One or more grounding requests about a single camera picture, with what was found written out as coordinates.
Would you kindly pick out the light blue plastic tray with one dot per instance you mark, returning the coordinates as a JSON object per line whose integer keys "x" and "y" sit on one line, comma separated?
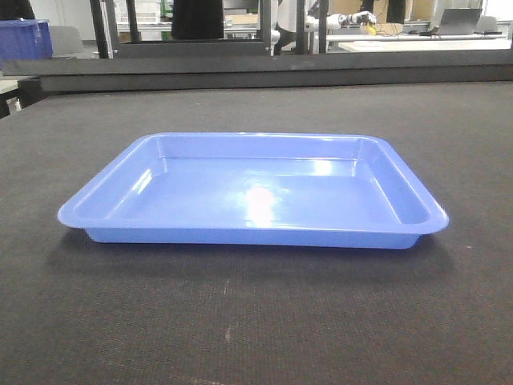
{"x": 241, "y": 188}

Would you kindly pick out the grey laptop on desk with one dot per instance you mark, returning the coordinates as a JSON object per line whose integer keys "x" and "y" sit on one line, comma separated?
{"x": 457, "y": 21}

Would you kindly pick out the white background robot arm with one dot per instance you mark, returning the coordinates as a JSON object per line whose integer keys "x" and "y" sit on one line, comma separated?
{"x": 338, "y": 21}

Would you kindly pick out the white background desk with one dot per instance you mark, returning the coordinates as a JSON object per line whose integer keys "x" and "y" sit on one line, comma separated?
{"x": 403, "y": 43}

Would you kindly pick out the dark blue storage crate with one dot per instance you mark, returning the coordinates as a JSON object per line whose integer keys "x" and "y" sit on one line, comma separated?
{"x": 25, "y": 39}

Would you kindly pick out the black metal frame structure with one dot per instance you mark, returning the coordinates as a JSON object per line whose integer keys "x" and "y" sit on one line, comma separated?
{"x": 198, "y": 31}

